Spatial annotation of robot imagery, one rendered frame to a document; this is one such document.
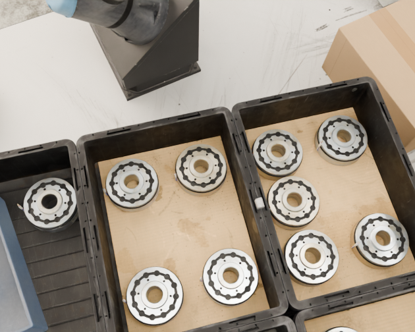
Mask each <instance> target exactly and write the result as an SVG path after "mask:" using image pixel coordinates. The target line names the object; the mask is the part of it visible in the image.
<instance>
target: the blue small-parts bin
mask: <svg viewBox="0 0 415 332"><path fill-rule="evenodd" d="M47 330H48V326H47V323H46V321H45V318H44V315H43V312H42V308H41V306H40V302H39V300H38V296H37V294H36V291H35V288H34V285H33V282H32V279H31V276H30V273H29V271H28V268H27V265H26V262H25V259H24V256H23V253H22V250H21V247H20V244H19V242H18V239H17V236H16V233H15V230H14V227H13V223H12V221H11V218H10V215H9V212H8V209H7V206H6V203H5V201H4V200H3V199H2V198H1V197H0V332H45V331H47Z"/></svg>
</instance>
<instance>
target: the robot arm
mask: <svg viewBox="0 0 415 332"><path fill-rule="evenodd" d="M45 1H46V3H47V5H48V7H49V8H50V9H51V10H52V11H54V12H55V13H58V14H61V15H64V16H65V17H66V18H74V19H77V20H81V21H84V22H89V23H91V24H95V25H98V26H102V27H105V28H109V29H110V30H111V31H113V32H114V33H115V34H116V35H118V36H119V37H120V38H122V39H123V40H124V41H126V42H128V43H133V44H136V45H144V44H147V43H149V42H151V41H152V40H153V39H155V38H156V37H157V35H158V34H159V33H160V31H161V30H162V28H163V27H164V25H165V22H166V20H167V15H168V12H169V0H45Z"/></svg>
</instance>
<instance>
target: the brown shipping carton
mask: <svg viewBox="0 0 415 332"><path fill-rule="evenodd" d="M322 69H323V70H324V71H325V73H326V74H327V75H328V77H329V78H330V79H331V81H332V82H333V83H335V82H340V81H344V80H350V79H354V78H360V77H363V76H369V77H370V78H373V79H374V80H375V82H376V83H377V86H378V88H379V91H380V92H381V95H382V97H383V100H384V102H385V104H386V106H387V109H388V111H389V114H390V116H391V118H392V120H393V122H394V125H395V127H396V130H397V132H398V134H399V136H400V138H401V141H402V144H403V146H404V148H405V150H406V152H407V153H408V152H411V151H412V150H414V149H415V0H400V1H397V2H395V3H393V4H391V5H388V6H386V7H384V8H382V9H380V10H378V11H375V12H373V13H371V14H368V15H366V16H364V17H362V18H359V19H358V20H355V21H353V22H351V23H348V24H346V25H344V26H341V27H340V28H339V29H338V31H337V33H336V36H335V38H334V40H333V43H332V44H331V47H330V49H329V51H328V54H327V56H326V58H325V60H324V62H323V65H322Z"/></svg>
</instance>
